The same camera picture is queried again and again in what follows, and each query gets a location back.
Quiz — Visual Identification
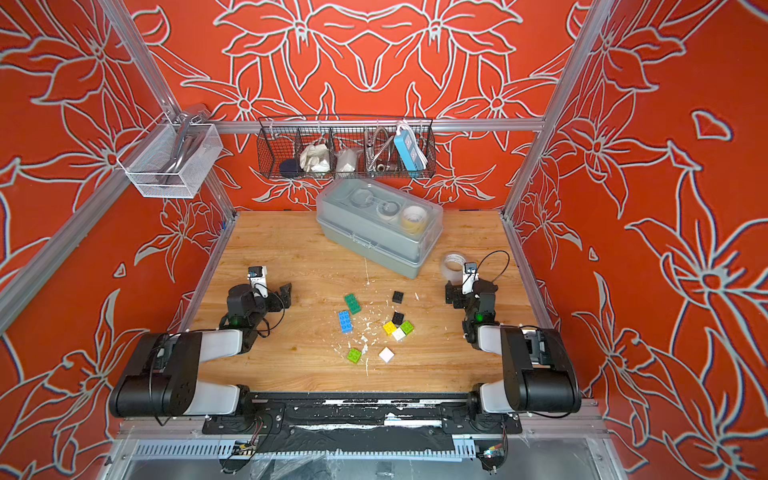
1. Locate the clear tape roll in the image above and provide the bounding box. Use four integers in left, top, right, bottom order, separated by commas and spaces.
440, 252, 467, 285

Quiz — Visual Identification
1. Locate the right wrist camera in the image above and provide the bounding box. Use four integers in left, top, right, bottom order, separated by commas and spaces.
462, 262, 478, 291

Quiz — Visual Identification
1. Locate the blue box in basket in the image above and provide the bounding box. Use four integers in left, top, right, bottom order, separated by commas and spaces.
393, 129, 425, 174

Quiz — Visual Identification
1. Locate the clear plastic bin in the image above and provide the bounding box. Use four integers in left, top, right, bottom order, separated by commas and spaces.
118, 120, 223, 199

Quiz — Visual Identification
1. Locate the black wire basket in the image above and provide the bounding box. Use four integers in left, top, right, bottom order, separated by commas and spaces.
256, 114, 437, 180

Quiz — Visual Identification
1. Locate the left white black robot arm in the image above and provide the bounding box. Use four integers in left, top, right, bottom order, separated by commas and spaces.
109, 283, 292, 421

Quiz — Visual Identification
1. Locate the yellow lego brick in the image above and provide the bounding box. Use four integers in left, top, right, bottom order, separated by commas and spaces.
383, 321, 397, 335

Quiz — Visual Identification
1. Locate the blue lego brick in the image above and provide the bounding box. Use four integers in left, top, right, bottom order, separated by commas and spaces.
338, 310, 354, 334

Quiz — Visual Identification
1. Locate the dark green lego brick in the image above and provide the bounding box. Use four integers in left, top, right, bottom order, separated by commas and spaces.
344, 294, 362, 315

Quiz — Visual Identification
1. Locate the white crumpled item in basket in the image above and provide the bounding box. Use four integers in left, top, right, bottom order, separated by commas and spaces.
299, 144, 331, 174

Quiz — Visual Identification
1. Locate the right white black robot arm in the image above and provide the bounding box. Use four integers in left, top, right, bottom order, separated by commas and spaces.
445, 279, 582, 418

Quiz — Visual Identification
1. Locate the grey plastic toolbox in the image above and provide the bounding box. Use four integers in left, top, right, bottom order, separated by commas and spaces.
316, 178, 444, 279

